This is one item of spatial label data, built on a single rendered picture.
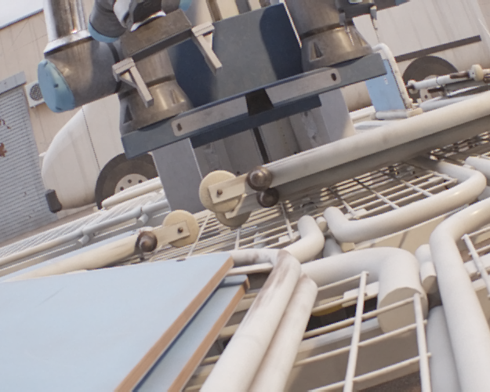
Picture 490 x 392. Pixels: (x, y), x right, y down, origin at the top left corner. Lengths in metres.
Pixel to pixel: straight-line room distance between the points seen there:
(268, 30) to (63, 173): 6.55
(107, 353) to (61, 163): 8.10
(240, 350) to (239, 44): 1.72
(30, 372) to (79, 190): 8.10
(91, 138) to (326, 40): 6.63
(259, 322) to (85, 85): 1.44
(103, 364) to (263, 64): 1.72
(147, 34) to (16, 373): 1.10
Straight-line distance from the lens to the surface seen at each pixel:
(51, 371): 0.48
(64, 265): 1.43
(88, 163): 8.53
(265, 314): 0.54
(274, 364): 0.50
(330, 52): 2.01
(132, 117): 1.99
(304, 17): 2.04
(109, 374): 0.45
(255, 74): 2.14
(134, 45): 1.50
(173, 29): 1.51
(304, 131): 2.19
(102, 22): 1.67
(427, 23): 9.11
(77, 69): 1.91
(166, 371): 0.52
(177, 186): 2.32
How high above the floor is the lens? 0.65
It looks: 5 degrees down
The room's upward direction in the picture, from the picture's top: 19 degrees counter-clockwise
